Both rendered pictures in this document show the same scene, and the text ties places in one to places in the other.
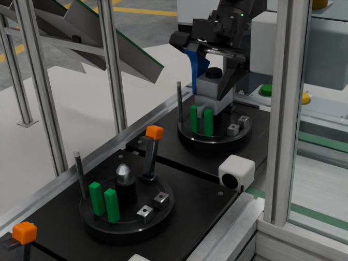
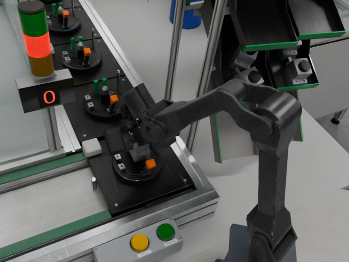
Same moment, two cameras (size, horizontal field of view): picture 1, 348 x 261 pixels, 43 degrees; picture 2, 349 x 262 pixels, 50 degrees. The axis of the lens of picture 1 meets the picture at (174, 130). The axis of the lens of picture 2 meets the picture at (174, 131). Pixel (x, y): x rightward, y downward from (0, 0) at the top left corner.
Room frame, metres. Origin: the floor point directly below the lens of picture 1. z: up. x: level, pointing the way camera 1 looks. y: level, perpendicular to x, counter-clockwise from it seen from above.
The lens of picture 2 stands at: (1.01, -0.65, 1.80)
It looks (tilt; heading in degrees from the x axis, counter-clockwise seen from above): 46 degrees down; 110
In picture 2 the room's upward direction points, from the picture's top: 9 degrees clockwise
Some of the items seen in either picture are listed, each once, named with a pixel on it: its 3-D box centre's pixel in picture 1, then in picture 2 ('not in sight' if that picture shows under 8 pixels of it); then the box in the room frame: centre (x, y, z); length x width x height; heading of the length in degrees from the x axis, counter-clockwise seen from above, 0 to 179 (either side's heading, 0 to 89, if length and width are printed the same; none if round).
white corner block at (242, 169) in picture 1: (236, 174); (91, 149); (0.58, -0.10, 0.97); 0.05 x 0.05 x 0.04; 54
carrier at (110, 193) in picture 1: (125, 187); (105, 95); (0.51, 0.08, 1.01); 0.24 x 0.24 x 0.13; 54
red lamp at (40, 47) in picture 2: not in sight; (37, 41); (0.50, -0.16, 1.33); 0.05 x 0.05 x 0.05
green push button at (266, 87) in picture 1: (269, 91); (165, 232); (0.88, -0.22, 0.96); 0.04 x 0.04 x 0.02
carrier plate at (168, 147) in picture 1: (214, 135); (136, 166); (0.71, -0.08, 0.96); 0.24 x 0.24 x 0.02; 54
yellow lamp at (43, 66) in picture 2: not in sight; (40, 61); (0.50, -0.16, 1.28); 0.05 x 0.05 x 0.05
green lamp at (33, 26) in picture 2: not in sight; (33, 19); (0.50, -0.16, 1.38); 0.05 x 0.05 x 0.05
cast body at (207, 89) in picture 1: (211, 90); (136, 140); (0.70, -0.07, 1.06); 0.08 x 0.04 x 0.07; 144
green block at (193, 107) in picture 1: (194, 118); not in sight; (0.68, -0.04, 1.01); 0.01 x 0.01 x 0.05; 54
